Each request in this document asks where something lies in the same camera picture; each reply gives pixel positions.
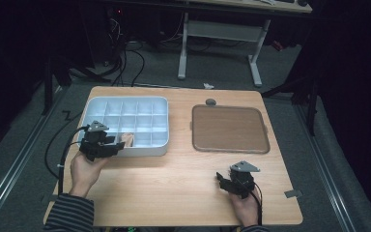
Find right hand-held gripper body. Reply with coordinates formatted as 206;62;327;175
226;159;261;200

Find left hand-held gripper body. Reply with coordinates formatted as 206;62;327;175
78;120;114;162

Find peach sock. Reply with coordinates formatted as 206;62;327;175
119;131;136;148

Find white compartment box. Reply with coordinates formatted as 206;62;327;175
76;96;170;159

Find person's right hand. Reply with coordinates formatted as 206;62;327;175
229;188;261;228

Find person's left hand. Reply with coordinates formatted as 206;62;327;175
69;150;111;199

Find brown tray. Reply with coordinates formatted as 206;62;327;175
190;103;271;155

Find grey tape strip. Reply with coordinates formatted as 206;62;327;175
41;193;56;205
283;188;303;199

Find black metal stand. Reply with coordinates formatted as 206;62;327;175
41;53;112;117
260;72;324;137

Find desk with white legs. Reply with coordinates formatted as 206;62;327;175
172;0;314;88

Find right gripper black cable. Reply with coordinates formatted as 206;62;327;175
237;178;264;227

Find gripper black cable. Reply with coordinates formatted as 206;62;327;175
237;178;264;227
56;125;90;196

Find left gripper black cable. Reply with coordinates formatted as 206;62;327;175
56;125;90;196

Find black floor cable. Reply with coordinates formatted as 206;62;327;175
43;109;85;180

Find bundle of black cables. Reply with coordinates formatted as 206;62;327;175
107;13;147;88

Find metal floor rail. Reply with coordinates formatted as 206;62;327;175
0;86;66;232
294;103;357;232

